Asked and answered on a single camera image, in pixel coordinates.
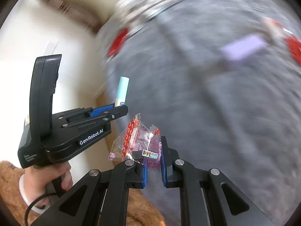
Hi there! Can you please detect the person's left hand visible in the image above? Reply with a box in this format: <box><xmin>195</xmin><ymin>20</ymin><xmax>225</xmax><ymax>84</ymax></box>
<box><xmin>19</xmin><ymin>162</ymin><xmax>73</xmax><ymax>205</ymax></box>

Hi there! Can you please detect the teal and tan tube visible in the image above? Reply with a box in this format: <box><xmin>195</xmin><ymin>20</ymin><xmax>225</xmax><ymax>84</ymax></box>
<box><xmin>114</xmin><ymin>76</ymin><xmax>130</xmax><ymax>107</ymax></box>

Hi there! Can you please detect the white red tube wrapper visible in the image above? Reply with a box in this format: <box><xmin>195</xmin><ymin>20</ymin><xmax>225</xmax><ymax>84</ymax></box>
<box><xmin>262</xmin><ymin>16</ymin><xmax>294</xmax><ymax>39</ymax></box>

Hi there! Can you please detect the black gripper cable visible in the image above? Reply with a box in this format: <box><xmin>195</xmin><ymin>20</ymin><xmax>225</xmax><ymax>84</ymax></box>
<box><xmin>24</xmin><ymin>192</ymin><xmax>58</xmax><ymax>226</ymax></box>

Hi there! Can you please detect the red paper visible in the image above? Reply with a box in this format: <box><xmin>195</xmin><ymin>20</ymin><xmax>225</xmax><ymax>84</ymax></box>
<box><xmin>284</xmin><ymin>35</ymin><xmax>301</xmax><ymax>65</ymax></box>

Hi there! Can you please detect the brown fuzzy sleeve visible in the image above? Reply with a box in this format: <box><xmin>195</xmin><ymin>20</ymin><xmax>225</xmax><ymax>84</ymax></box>
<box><xmin>0</xmin><ymin>160</ymin><xmax>165</xmax><ymax>226</ymax></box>

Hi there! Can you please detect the lilac rectangular box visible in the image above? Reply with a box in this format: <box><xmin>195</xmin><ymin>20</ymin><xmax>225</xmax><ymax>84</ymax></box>
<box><xmin>219</xmin><ymin>34</ymin><xmax>268</xmax><ymax>62</ymax></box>

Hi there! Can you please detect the red clear snack wrapper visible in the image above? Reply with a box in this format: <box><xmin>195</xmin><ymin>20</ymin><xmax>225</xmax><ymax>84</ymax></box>
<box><xmin>108</xmin><ymin>113</ymin><xmax>162</xmax><ymax>170</ymax></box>

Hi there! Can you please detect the grey bed blanket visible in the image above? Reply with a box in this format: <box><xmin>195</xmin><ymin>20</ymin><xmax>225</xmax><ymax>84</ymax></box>
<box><xmin>97</xmin><ymin>0</ymin><xmax>300</xmax><ymax>225</ymax></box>

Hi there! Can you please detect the floral patterned bed sheet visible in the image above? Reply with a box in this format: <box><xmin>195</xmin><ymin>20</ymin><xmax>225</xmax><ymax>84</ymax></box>
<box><xmin>113</xmin><ymin>0</ymin><xmax>259</xmax><ymax>29</ymax></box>

